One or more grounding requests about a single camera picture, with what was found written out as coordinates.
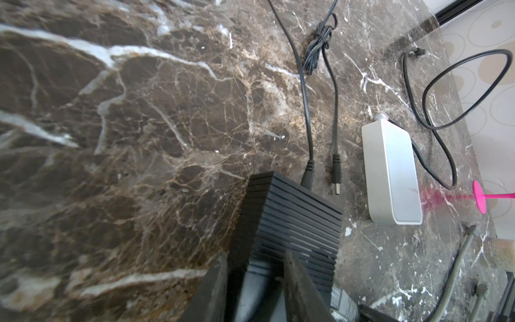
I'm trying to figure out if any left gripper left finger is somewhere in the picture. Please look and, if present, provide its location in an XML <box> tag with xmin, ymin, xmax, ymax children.
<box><xmin>179</xmin><ymin>254</ymin><xmax>228</xmax><ymax>322</ymax></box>

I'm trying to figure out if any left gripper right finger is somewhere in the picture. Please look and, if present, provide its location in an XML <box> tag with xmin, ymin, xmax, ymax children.
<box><xmin>284</xmin><ymin>252</ymin><xmax>334</xmax><ymax>321</ymax></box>

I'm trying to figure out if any black network switch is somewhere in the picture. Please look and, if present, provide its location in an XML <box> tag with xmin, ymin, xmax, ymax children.
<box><xmin>225</xmin><ymin>172</ymin><xmax>343</xmax><ymax>321</ymax></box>

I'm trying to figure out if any black power adapter with cable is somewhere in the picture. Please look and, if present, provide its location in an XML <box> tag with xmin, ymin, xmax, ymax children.
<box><xmin>267</xmin><ymin>0</ymin><xmax>315</xmax><ymax>191</ymax></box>

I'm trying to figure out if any white router box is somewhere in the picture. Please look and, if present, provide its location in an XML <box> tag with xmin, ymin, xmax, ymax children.
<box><xmin>362</xmin><ymin>119</ymin><xmax>423</xmax><ymax>225</ymax></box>

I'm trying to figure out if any black cable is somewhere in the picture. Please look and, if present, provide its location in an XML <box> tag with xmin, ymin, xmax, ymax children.
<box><xmin>385</xmin><ymin>46</ymin><xmax>514</xmax><ymax>191</ymax></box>

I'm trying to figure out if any pink plastic goblet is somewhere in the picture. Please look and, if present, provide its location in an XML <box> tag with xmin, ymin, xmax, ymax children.
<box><xmin>473</xmin><ymin>181</ymin><xmax>515</xmax><ymax>214</ymax></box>

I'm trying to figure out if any grey ethernet cable lower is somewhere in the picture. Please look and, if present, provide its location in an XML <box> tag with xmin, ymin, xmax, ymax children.
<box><xmin>466</xmin><ymin>281</ymin><xmax>490</xmax><ymax>322</ymax></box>

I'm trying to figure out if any grey ethernet cable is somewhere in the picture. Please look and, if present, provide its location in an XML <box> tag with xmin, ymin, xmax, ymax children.
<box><xmin>422</xmin><ymin>224</ymin><xmax>480</xmax><ymax>322</ymax></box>
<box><xmin>466</xmin><ymin>281</ymin><xmax>490</xmax><ymax>322</ymax></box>

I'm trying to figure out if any grey ethernet cable upper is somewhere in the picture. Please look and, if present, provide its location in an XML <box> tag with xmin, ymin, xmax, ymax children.
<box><xmin>422</xmin><ymin>224</ymin><xmax>480</xmax><ymax>322</ymax></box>

